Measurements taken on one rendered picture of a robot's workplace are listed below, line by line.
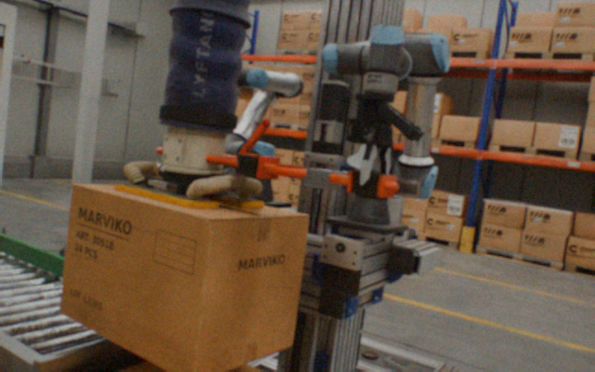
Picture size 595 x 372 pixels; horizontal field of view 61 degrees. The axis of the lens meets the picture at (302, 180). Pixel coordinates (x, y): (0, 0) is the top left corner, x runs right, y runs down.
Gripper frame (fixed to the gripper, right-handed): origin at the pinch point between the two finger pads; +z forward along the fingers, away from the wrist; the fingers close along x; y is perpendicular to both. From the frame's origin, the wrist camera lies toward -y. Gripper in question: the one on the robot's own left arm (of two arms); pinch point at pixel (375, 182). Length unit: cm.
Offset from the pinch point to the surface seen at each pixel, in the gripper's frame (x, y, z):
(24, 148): -400, 995, 54
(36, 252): -18, 179, 57
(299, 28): -661, 544, -241
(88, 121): -149, 363, -9
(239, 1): 1, 49, -44
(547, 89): -835, 135, -170
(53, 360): 30, 73, 60
